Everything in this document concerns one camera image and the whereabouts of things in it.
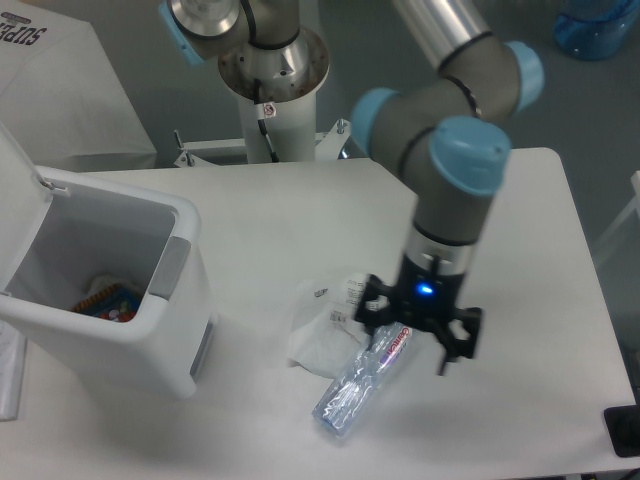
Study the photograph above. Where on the black device at table edge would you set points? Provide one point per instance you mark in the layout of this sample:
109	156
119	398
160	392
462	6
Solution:
622	423

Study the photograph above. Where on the clear plastic water bottle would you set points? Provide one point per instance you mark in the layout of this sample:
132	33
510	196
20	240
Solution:
347	397

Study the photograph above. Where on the white printed cloth cover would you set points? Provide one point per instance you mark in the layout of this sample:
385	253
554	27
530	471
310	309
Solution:
61	98

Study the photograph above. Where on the colourful trash inside can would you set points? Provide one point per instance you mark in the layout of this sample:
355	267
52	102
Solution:
110	298

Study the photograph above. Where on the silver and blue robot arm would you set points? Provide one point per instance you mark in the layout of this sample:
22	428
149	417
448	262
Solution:
443	142

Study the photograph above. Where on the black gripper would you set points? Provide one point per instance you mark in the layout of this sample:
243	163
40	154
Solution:
423	300

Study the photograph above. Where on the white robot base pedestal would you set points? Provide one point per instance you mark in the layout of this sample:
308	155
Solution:
276	92

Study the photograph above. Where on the blue translucent water jug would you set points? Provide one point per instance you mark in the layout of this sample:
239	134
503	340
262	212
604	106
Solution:
593	30

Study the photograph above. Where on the white push-lid trash can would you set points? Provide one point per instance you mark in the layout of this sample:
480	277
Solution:
60	230

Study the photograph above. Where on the crumpled white plastic wrapper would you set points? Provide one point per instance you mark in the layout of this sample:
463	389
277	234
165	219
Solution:
324	335

